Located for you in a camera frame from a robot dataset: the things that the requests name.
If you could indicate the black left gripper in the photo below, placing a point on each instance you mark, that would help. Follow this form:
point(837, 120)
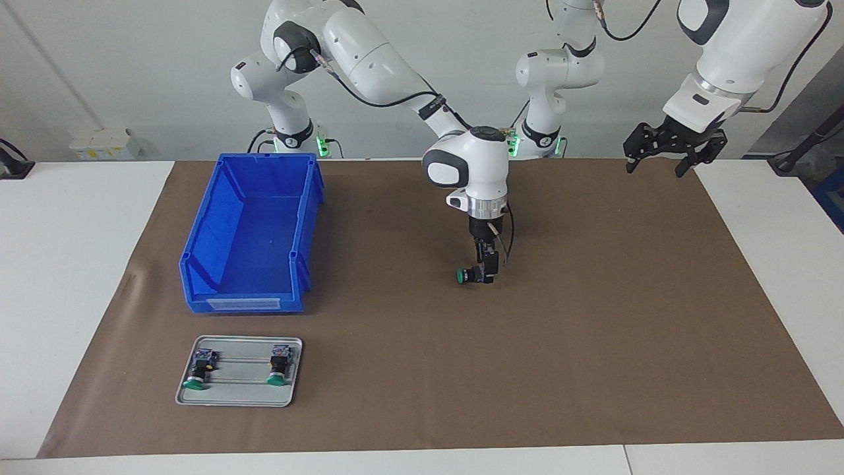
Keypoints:
point(682, 137)

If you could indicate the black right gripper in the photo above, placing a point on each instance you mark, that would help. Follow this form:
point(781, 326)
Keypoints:
point(486, 227)

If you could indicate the green push button switch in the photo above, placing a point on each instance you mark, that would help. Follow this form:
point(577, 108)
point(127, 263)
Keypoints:
point(469, 275)

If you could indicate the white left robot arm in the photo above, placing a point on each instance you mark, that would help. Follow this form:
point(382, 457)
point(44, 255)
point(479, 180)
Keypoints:
point(732, 59)

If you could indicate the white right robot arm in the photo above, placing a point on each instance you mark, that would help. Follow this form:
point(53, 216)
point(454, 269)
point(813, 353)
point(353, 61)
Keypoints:
point(369, 53)

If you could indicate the green push button white label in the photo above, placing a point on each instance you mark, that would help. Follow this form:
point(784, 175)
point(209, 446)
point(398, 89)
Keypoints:
point(279, 366)

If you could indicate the green push button blue label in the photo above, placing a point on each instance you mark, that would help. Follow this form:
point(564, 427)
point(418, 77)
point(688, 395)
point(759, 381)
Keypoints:
point(200, 369)

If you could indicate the brown paper table mat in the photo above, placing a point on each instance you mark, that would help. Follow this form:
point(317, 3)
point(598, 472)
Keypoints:
point(461, 369)

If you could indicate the black stand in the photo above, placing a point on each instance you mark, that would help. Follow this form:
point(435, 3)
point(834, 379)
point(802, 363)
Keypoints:
point(801, 148)

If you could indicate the blue crate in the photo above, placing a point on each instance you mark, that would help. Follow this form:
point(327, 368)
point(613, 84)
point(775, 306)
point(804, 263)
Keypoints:
point(832, 198)

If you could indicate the blue plastic storage bin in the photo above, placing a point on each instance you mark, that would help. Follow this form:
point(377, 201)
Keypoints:
point(250, 244)

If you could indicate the grey metal tray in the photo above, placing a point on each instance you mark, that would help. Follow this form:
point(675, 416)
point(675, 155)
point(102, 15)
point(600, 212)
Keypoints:
point(241, 392)

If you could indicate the white socket box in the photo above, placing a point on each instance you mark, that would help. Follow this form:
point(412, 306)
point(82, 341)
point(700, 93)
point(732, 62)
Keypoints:
point(105, 144)

